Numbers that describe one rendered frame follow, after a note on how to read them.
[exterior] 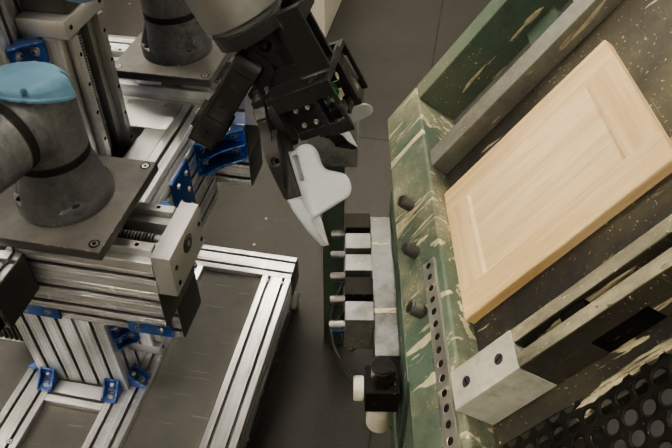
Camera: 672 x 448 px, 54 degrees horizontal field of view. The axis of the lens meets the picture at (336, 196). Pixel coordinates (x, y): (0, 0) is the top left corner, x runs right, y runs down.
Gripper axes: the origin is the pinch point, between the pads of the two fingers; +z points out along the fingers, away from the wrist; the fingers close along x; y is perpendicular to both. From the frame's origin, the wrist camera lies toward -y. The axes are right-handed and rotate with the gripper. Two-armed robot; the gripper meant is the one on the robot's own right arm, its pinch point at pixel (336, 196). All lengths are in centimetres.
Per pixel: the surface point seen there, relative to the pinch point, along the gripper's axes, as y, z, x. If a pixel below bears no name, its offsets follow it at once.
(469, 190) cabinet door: -3, 40, 48
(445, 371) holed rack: -6.5, 44.3, 10.8
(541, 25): 14, 31, 84
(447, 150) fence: -7, 38, 59
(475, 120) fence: 0, 34, 61
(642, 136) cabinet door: 27.8, 26.3, 32.1
